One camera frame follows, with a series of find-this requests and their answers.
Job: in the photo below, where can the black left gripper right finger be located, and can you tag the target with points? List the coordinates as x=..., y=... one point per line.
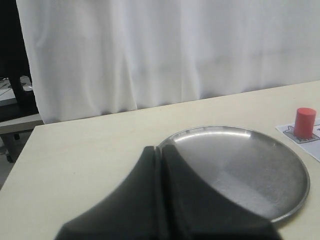
x=195, y=211

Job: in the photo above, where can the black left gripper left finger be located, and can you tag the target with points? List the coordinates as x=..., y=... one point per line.
x=135, y=210

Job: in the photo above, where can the red cylinder game piece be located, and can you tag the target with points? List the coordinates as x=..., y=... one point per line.
x=304, y=122

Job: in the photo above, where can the round steel tray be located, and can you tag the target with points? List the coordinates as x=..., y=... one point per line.
x=250, y=168

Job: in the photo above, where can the paper game board sheet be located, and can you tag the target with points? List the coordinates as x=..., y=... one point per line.
x=309, y=145

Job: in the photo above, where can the dark background furniture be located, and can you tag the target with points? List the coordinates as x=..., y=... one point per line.
x=15, y=62

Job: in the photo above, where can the white backdrop curtain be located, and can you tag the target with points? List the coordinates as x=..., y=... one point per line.
x=90, y=58

